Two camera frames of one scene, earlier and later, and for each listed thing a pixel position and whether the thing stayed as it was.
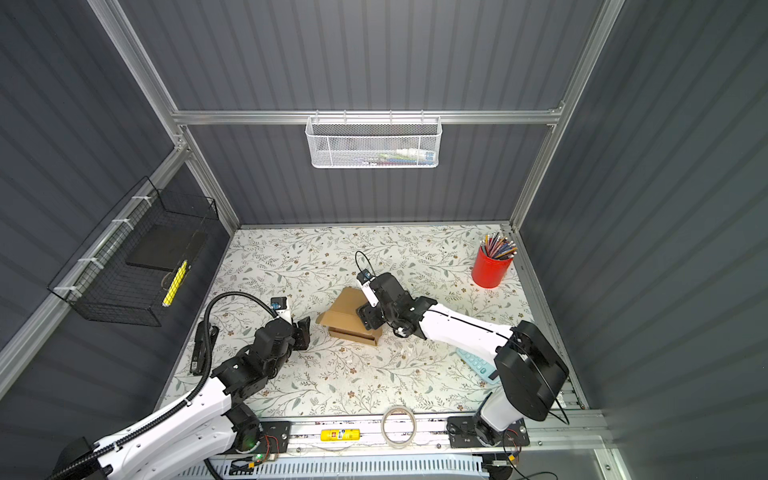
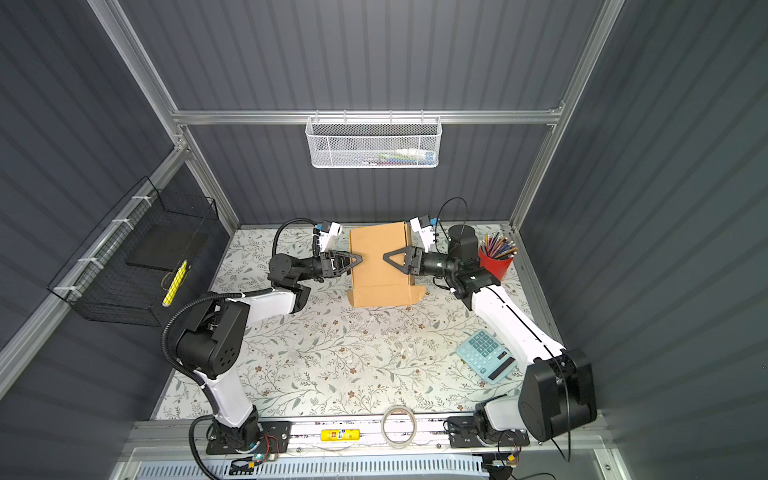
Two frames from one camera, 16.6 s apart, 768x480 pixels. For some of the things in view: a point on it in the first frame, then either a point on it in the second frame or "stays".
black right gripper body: x=376 y=315 → x=434 y=264
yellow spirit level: x=340 y=434 stays
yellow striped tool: x=174 y=285 stays
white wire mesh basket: x=373 y=142 stays
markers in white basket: x=400 y=157 stays
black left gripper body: x=299 y=340 → x=314 y=270
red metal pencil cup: x=490 y=272 stays
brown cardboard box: x=342 y=319 → x=376 y=281
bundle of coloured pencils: x=498 y=247 stays
